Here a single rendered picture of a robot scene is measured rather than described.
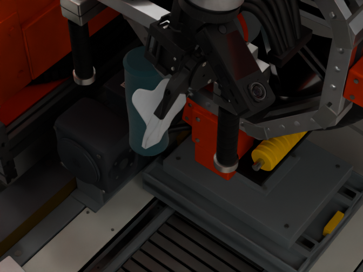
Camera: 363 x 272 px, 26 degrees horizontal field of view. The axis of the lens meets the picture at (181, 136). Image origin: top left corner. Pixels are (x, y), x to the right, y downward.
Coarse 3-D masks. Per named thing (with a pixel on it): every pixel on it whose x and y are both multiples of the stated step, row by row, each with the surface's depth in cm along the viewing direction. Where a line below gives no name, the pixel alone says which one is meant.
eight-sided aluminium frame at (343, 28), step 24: (336, 0) 127; (360, 0) 130; (336, 24) 129; (360, 24) 129; (336, 48) 133; (360, 48) 135; (336, 72) 137; (192, 96) 170; (336, 96) 140; (240, 120) 164; (264, 120) 159; (288, 120) 153; (312, 120) 149; (336, 120) 144
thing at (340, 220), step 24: (168, 192) 208; (192, 192) 209; (360, 192) 209; (192, 216) 208; (216, 216) 204; (336, 216) 200; (240, 240) 199; (264, 240) 199; (312, 240) 197; (264, 264) 198; (288, 264) 195; (312, 264) 199
